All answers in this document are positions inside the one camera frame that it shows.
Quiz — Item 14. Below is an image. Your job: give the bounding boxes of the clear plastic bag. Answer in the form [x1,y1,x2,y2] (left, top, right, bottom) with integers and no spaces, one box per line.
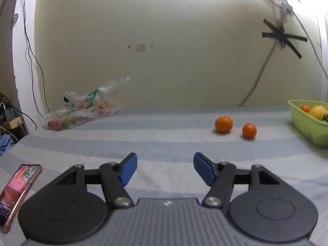
[44,77,130,131]

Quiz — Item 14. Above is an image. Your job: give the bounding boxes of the green plastic basket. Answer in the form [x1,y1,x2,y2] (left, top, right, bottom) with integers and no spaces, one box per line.
[288,99,327,148]

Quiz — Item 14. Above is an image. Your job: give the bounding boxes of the smartphone in clear case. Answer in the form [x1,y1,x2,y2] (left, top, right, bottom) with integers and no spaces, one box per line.
[1,164,43,233]

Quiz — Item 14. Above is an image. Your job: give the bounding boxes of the small right tangerine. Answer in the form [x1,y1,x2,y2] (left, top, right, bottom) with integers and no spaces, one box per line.
[300,104,311,113]

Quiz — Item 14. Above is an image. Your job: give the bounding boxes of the beige power adapter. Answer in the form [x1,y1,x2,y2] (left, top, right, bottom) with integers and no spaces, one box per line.
[1,117,22,130]

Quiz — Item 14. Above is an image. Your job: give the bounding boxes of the yellow lemon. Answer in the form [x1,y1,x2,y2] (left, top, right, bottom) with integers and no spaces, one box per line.
[309,104,328,121]

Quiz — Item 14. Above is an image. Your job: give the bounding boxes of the black tape cross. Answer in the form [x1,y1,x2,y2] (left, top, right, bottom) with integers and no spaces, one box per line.
[262,19,308,59]

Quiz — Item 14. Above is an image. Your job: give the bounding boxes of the white power strip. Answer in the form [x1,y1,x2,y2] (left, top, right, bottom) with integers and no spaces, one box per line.
[270,0,294,24]

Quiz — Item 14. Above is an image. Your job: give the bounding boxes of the grey wall cable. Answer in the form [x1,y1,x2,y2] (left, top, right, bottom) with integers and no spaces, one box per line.
[238,40,279,107]

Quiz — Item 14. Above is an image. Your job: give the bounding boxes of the small wall sticker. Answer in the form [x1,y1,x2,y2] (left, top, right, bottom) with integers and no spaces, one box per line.
[136,44,146,52]

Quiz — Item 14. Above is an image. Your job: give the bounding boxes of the black hanging wire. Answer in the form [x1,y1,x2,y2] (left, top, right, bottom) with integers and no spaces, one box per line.
[19,0,51,120]

